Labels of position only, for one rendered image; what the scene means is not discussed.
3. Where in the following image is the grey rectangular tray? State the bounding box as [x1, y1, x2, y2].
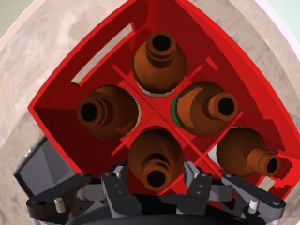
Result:
[13, 135, 76, 199]

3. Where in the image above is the brown glass bottle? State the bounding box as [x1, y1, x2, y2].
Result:
[77, 84, 142, 141]
[207, 126, 280, 178]
[127, 126, 184, 191]
[131, 31, 188, 98]
[171, 81, 238, 137]

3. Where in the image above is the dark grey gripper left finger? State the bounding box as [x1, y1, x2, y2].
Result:
[26, 161, 142, 225]

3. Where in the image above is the red bottle crate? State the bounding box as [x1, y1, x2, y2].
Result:
[27, 0, 300, 201]

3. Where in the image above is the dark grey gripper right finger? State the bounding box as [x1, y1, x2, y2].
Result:
[176, 161, 286, 225]

